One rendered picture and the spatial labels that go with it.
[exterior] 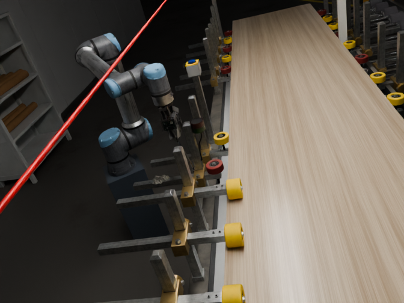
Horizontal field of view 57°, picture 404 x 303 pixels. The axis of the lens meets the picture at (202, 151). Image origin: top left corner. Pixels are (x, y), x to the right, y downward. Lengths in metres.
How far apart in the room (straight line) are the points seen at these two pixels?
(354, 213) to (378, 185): 0.17
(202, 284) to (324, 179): 0.62
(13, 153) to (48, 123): 0.91
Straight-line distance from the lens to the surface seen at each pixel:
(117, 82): 1.67
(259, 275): 1.22
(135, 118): 2.39
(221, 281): 1.59
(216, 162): 1.72
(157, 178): 1.80
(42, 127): 4.97
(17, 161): 4.17
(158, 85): 1.60
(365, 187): 1.48
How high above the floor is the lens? 1.84
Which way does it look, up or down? 31 degrees down
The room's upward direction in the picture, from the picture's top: 16 degrees counter-clockwise
